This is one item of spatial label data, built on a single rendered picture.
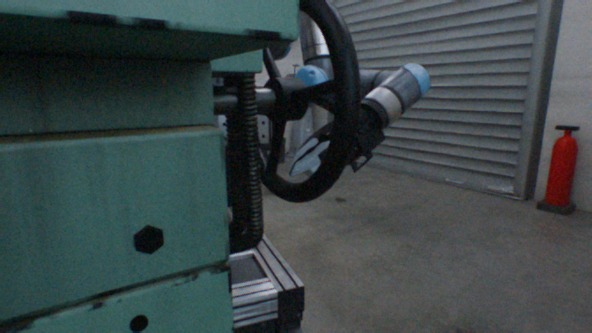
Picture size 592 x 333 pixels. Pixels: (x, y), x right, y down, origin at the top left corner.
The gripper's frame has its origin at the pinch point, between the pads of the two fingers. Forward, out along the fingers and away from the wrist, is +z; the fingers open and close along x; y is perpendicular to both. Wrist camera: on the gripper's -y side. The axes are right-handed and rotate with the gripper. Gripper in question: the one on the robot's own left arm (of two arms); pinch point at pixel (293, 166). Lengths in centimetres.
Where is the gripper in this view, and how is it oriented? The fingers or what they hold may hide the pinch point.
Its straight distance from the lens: 59.5
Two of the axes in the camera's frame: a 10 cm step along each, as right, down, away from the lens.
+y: 4.2, 7.9, 4.5
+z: -7.2, 5.9, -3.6
